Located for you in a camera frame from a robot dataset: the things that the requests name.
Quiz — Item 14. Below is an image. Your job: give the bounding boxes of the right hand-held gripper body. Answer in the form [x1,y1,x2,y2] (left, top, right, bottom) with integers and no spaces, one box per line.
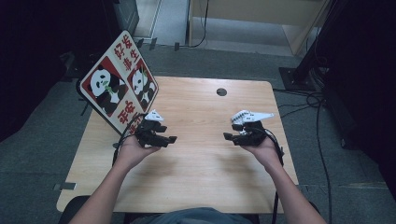
[233,112,275,147]

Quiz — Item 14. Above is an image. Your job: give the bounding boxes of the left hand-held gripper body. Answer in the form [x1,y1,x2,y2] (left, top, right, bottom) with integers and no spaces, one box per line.
[134,109,165,148]

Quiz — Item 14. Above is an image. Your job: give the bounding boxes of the white knitted cloth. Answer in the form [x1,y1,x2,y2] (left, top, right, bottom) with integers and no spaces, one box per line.
[230,109,251,125]

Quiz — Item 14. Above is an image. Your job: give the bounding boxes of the panda print board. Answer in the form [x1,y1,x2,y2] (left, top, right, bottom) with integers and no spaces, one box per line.
[77,30,160,136]

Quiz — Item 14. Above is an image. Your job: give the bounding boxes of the person's right hand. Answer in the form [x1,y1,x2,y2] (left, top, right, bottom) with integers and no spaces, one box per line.
[241,138,283,171]

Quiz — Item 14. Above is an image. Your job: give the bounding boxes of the person's left hand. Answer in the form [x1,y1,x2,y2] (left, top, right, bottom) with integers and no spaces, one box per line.
[116,135,162,171]

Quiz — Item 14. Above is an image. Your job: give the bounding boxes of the black metal stand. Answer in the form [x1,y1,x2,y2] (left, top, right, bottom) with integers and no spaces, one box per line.
[278,0,339,92]

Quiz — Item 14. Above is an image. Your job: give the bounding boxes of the grey tape strip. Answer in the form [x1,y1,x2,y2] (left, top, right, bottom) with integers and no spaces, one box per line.
[53,182,78,191]

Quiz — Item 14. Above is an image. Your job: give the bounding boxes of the black stand base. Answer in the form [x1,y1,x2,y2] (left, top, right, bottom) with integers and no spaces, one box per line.
[59,50,94,80]

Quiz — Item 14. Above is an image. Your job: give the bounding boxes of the light wooden cabinet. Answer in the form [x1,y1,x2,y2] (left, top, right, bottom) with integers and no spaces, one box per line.
[188,0,331,57]

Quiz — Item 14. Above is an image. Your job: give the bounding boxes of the black cabinet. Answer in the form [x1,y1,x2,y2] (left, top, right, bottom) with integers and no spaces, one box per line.
[104,0,140,36]

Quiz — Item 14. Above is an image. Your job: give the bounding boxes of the dark curtain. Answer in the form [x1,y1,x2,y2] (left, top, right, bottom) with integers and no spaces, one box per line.
[0,0,108,143]
[323,0,396,202]

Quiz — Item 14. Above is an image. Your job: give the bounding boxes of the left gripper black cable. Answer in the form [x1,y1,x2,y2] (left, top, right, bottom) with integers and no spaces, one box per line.
[111,113,148,166]

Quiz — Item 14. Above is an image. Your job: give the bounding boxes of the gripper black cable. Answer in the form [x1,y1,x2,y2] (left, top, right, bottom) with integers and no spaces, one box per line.
[264,127,286,224]
[111,113,148,166]

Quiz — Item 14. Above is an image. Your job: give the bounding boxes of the tangled black floor cables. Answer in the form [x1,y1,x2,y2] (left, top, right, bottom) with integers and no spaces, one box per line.
[273,88,327,119]

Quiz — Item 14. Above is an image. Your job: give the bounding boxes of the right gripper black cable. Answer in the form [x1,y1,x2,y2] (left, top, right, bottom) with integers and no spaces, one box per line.
[264,127,286,224]

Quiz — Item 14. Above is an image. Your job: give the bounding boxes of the long black floor cable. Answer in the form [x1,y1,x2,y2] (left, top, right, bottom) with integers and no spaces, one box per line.
[315,99,333,224]

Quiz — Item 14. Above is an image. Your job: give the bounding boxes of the black cable by cabinet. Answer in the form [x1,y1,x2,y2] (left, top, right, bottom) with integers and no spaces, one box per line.
[178,0,210,49]

